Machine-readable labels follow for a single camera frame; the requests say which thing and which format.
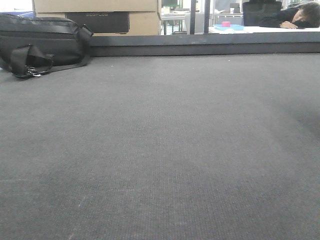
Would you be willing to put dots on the sleeping person's hand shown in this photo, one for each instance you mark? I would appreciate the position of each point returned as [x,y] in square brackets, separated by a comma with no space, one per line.
[288,25]

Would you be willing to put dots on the black vertical post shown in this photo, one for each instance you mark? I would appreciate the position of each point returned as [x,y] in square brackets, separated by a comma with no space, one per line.
[192,17]
[207,5]

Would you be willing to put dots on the black conveyor side rail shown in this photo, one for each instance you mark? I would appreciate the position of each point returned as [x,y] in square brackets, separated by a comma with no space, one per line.
[301,41]

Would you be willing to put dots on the sleeping person dark jacket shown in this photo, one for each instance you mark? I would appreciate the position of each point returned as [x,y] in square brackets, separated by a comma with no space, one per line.
[305,16]

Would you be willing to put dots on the light blue tray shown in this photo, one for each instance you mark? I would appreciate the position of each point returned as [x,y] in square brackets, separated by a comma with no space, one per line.
[235,27]

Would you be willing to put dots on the pink tape roll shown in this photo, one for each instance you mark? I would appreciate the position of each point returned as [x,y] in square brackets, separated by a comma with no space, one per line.
[226,24]

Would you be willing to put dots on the upper cardboard box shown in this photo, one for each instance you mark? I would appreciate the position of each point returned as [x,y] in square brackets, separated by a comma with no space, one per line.
[59,6]

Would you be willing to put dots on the lower cardboard box black label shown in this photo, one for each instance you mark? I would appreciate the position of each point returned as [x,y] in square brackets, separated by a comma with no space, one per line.
[113,23]

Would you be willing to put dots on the black vertical post left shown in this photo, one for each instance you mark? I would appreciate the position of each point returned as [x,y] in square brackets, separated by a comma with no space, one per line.
[192,17]

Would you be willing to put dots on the black vertical post right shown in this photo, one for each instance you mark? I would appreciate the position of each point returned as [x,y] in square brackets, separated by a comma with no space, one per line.
[207,5]

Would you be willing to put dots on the black fabric shoulder bag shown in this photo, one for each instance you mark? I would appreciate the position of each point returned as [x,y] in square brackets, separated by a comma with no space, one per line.
[35,46]

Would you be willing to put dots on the white background table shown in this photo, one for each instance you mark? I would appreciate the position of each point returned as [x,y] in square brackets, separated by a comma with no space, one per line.
[257,29]

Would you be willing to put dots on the black office chair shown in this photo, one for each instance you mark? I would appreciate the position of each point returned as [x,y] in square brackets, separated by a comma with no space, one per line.
[254,10]

